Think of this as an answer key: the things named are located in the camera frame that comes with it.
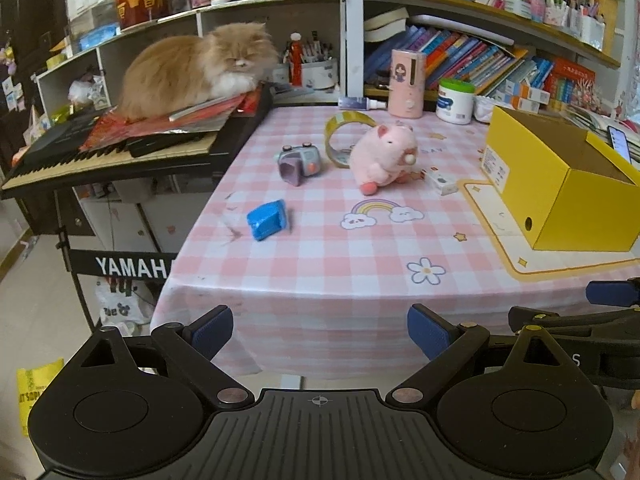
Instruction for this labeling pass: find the blue plastic packet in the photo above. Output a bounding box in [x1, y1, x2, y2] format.
[246, 200, 288, 242]

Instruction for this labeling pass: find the small white staples box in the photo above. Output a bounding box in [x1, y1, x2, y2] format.
[422, 169, 458, 196]

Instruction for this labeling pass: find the pink pig plush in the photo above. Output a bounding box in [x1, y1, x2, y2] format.
[349, 122, 419, 196]

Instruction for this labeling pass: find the yellow tape roll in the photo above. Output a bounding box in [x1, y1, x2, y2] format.
[324, 110, 376, 169]

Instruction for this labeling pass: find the yellow cardboard box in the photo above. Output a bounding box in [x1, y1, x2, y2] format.
[482, 106, 639, 252]

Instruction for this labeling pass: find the smartphone with lit screen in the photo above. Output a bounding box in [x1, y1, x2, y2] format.
[608, 126, 631, 162]

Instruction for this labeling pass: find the pink checked tablecloth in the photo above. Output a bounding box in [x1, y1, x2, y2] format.
[152, 107, 639, 378]

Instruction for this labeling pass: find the red paper stack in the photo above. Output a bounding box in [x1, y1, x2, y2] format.
[79, 84, 264, 153]

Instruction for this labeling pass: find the black Yamaha keyboard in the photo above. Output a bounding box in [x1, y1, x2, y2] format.
[1, 86, 272, 200]

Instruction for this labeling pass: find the white jar green lid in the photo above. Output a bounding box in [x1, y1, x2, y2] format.
[436, 78, 475, 125]

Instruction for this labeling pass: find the small spray bottle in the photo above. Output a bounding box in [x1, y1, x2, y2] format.
[338, 96, 387, 110]

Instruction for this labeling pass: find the orange white fluffy cat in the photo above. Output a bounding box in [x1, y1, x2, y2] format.
[117, 22, 279, 122]

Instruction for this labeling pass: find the pink humidifier cylinder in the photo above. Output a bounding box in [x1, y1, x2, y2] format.
[387, 49, 426, 119]

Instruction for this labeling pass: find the row of colourful books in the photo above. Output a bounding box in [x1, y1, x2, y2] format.
[363, 25, 554, 96]

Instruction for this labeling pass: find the white pen holder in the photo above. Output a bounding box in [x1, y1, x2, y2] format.
[272, 58, 338, 90]

